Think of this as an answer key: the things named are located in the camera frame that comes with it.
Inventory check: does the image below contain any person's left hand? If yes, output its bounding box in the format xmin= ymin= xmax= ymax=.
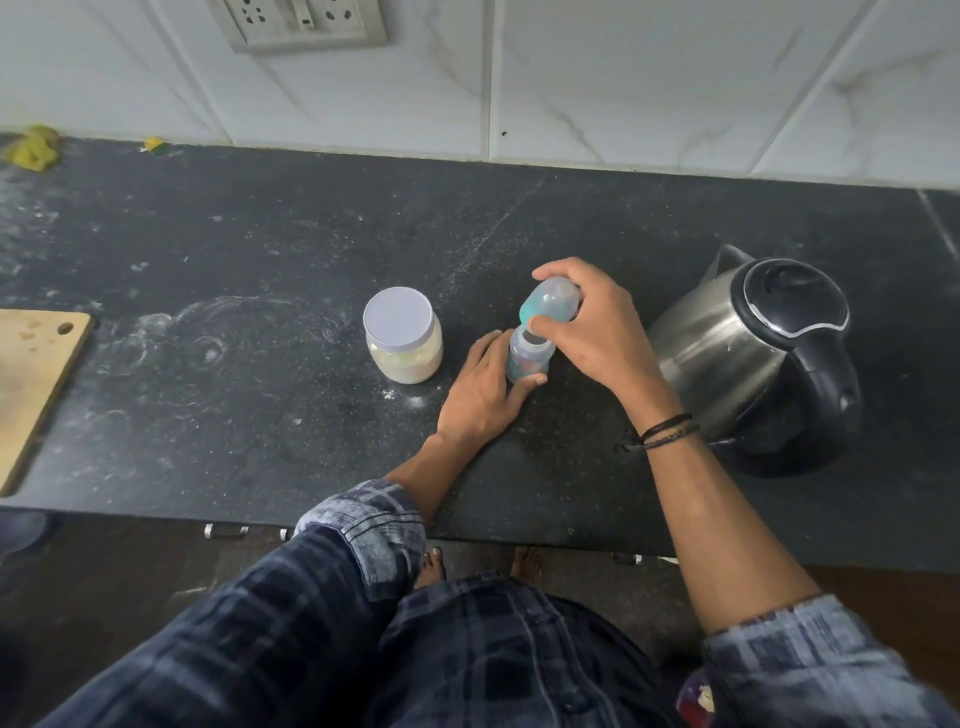
xmin=437 ymin=328 xmax=549 ymax=454

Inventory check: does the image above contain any person's right hand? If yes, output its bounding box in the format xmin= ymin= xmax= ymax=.
xmin=528 ymin=257 xmax=683 ymax=430

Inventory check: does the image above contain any clear baby bottle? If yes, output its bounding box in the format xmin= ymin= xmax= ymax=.
xmin=506 ymin=325 xmax=557 ymax=384

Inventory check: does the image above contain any wooden cutting board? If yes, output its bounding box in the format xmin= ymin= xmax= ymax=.
xmin=0 ymin=308 xmax=96 ymax=498

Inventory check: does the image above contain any person's left forearm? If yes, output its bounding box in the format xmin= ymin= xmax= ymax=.
xmin=384 ymin=433 xmax=485 ymax=526

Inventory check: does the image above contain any white-lidded powder jar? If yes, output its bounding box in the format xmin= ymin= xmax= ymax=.
xmin=362 ymin=285 xmax=444 ymax=386

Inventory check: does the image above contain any dark plaid shirt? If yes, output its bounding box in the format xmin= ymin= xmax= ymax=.
xmin=33 ymin=480 xmax=960 ymax=728

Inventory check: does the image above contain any yellow crumpled scrap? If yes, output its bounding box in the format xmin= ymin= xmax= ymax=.
xmin=3 ymin=124 xmax=63 ymax=174

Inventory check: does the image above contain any steel electric kettle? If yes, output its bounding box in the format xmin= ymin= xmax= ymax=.
xmin=647 ymin=243 xmax=864 ymax=479

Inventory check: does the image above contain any clear teal bottle cap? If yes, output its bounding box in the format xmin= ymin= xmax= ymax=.
xmin=519 ymin=276 xmax=582 ymax=330

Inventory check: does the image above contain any person's left foot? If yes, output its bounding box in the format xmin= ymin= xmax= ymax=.
xmin=414 ymin=546 xmax=448 ymax=591

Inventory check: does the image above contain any white wall socket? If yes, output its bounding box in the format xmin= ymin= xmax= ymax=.
xmin=205 ymin=0 xmax=390 ymax=54

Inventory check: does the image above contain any person's right forearm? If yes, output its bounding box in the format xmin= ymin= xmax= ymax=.
xmin=624 ymin=405 xmax=824 ymax=637

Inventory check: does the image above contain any black thread wristband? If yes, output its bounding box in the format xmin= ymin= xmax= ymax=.
xmin=619 ymin=412 xmax=702 ymax=454

